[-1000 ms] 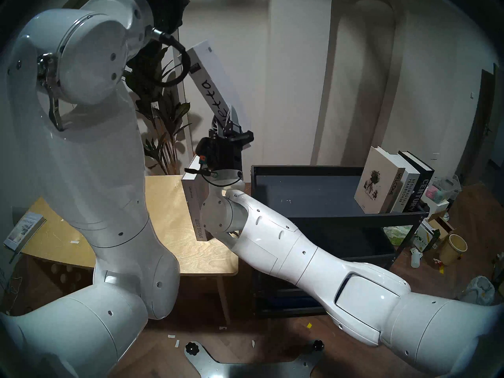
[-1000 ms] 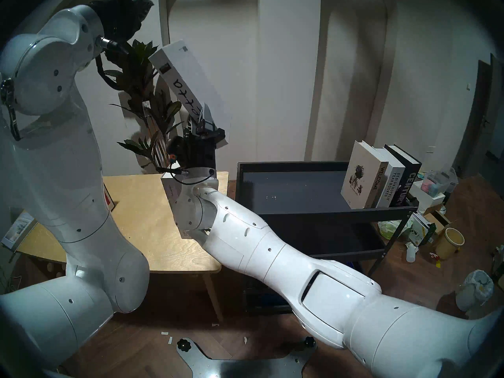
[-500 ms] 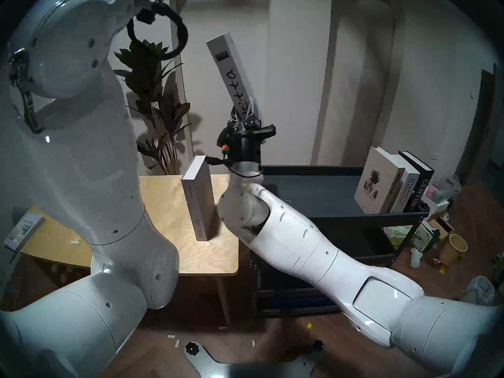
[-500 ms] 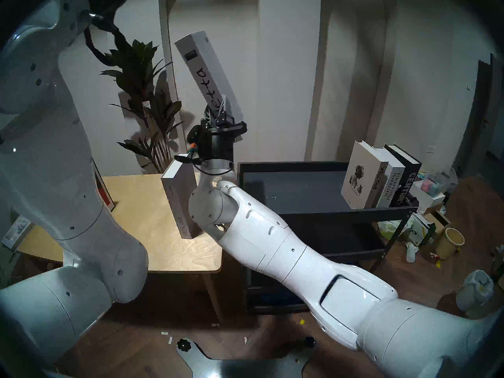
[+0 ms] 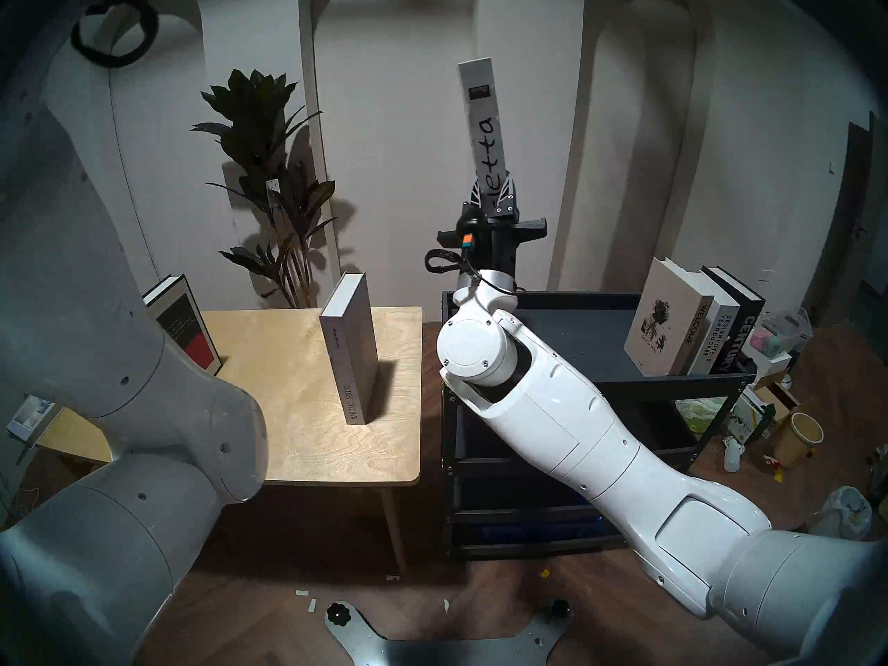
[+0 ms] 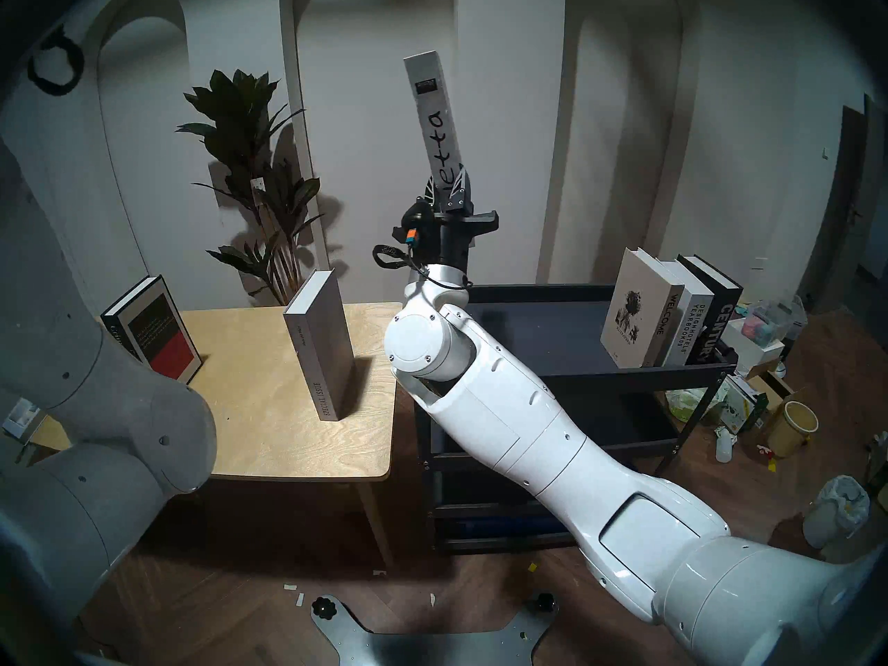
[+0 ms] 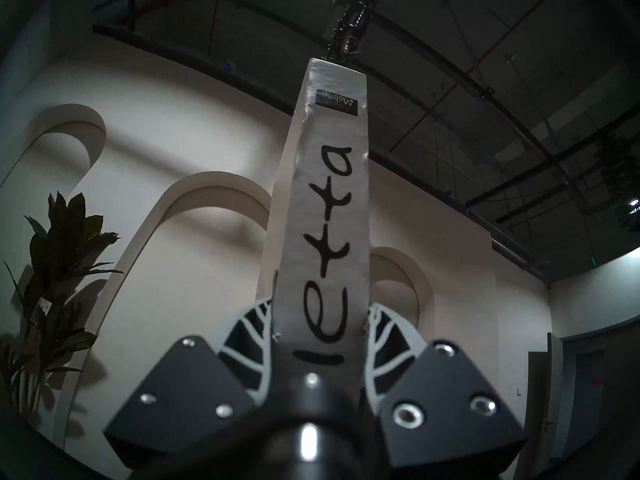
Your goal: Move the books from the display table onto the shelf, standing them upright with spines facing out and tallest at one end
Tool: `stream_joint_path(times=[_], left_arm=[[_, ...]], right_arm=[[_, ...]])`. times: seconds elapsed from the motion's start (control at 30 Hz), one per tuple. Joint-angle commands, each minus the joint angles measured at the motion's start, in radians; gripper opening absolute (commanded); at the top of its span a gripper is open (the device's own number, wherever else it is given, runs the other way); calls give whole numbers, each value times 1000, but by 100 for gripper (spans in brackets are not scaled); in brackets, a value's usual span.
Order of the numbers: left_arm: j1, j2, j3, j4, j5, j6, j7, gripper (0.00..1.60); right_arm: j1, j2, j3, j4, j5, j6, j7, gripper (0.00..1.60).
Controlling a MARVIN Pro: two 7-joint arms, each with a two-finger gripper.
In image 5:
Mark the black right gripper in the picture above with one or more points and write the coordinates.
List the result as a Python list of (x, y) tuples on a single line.
[(499, 248)]

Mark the white Arietta book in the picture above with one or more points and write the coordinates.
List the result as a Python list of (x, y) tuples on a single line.
[(482, 116)]

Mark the white Welcome book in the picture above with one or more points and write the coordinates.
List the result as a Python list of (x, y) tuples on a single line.
[(659, 318)]

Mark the grey Special Issue book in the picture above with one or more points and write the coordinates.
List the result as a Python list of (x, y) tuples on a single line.
[(350, 352)]

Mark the white Design Hotels yearbook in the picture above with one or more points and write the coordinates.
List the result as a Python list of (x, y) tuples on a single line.
[(718, 338)]

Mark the black Century book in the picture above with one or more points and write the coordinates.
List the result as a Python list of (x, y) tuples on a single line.
[(746, 318)]

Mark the black Crime and Punishment book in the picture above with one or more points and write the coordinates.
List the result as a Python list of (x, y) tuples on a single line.
[(184, 325)]

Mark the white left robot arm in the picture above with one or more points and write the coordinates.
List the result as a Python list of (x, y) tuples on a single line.
[(104, 394)]

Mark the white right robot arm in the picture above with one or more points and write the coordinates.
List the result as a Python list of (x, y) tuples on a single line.
[(590, 449)]

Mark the black metal shelf cart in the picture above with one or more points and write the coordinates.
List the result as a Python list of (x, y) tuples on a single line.
[(603, 331)]

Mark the dark green potted plant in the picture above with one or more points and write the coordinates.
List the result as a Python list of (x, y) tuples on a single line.
[(257, 130)]

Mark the light wooden table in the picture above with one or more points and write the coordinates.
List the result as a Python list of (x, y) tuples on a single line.
[(312, 408)]

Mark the green plastic bag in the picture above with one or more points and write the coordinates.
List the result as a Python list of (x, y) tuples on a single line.
[(697, 411)]

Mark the white square box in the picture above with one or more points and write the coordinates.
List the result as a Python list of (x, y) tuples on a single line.
[(763, 359)]

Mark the clear plastic storage box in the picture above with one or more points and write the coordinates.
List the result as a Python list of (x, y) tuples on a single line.
[(784, 331)]

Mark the white green printed carton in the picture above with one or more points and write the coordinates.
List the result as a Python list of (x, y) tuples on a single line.
[(749, 415)]

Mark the brown cardboard box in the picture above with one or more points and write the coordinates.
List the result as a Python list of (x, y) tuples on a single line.
[(780, 401)]

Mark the small white bottle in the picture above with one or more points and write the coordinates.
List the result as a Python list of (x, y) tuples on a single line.
[(732, 456)]

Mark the dark room door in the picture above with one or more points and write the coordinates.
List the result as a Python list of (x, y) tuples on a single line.
[(850, 220)]

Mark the yellow paper bucket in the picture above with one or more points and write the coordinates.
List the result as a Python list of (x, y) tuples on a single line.
[(796, 442)]

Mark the black base knob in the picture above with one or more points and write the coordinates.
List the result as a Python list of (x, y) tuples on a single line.
[(338, 613), (559, 609)]

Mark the white bagged trash bin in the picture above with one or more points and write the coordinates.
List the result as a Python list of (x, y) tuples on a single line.
[(846, 512)]

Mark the thin grey cover book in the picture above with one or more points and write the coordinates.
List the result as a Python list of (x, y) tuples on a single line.
[(31, 415)]

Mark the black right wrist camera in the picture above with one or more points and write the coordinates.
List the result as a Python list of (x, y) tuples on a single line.
[(472, 227)]

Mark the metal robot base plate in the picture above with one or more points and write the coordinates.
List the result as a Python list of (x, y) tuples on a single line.
[(444, 651)]

